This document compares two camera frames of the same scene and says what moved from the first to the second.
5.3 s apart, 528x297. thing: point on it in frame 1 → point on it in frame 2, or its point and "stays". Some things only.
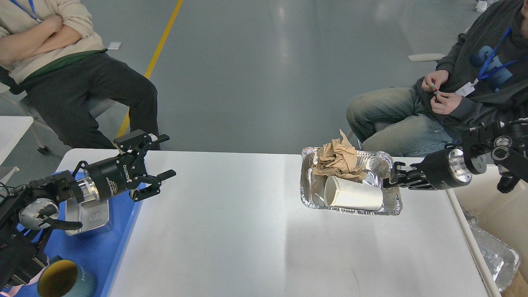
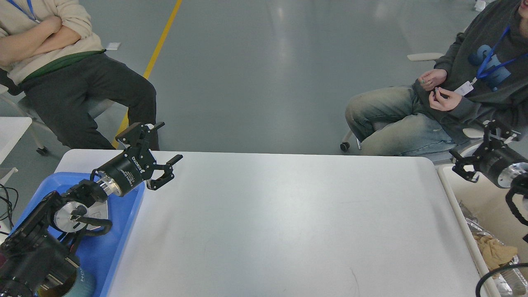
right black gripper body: x=447 y=168 → x=492 y=158
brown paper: x=338 y=158 → x=497 y=253
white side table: x=12 y=128 stays
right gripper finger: x=396 y=171 → x=460 y=162
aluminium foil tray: x=377 y=166 → x=510 y=283
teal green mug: x=60 y=277 stays
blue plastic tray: x=100 y=253 stays
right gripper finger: x=412 y=182 → x=492 y=129
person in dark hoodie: x=484 y=78 stays
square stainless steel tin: x=91 y=214 stays
